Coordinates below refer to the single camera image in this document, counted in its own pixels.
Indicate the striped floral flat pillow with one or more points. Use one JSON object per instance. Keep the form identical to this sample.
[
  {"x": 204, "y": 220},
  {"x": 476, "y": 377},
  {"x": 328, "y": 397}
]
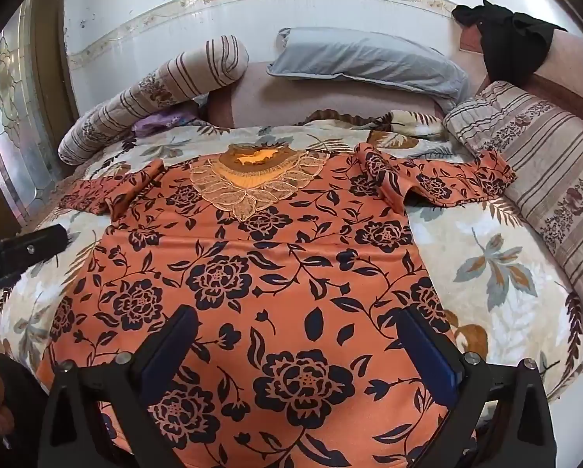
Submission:
[{"x": 549, "y": 165}]

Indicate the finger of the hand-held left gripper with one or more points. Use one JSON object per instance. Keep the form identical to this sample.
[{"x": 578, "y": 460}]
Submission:
[{"x": 33, "y": 248}]

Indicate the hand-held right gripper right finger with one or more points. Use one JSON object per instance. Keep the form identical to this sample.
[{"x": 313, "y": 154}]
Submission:
[{"x": 430, "y": 356}]

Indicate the leaf-print blanket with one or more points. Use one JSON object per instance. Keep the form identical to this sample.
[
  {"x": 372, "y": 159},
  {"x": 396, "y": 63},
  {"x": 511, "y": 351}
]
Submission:
[{"x": 491, "y": 253}]

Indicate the stained glass door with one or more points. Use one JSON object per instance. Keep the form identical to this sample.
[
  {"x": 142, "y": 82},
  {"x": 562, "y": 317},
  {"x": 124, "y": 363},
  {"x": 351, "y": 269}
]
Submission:
[{"x": 13, "y": 131}]

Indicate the grey pillow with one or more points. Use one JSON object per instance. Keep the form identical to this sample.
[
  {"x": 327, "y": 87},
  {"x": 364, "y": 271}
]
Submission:
[{"x": 359, "y": 58}]

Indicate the orange floral shirt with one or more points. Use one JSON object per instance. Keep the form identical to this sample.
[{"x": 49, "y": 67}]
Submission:
[{"x": 272, "y": 273}]

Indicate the purple cloth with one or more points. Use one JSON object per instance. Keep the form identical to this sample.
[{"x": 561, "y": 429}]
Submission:
[{"x": 159, "y": 121}]

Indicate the wooden door frame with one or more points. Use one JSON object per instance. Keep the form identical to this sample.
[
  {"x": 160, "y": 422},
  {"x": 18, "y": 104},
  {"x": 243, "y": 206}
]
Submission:
[{"x": 47, "y": 58}]

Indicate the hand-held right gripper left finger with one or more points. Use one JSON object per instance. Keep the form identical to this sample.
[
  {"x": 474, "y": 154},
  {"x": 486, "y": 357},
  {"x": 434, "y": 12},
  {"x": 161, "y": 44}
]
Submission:
[{"x": 172, "y": 356}]

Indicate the black cloth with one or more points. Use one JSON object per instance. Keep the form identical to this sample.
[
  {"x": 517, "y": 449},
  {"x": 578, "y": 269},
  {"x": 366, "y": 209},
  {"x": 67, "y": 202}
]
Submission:
[{"x": 510, "y": 44}]

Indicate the striped bolster pillow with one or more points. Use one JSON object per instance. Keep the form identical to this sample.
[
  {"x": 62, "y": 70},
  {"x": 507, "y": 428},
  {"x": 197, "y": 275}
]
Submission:
[{"x": 174, "y": 83}]

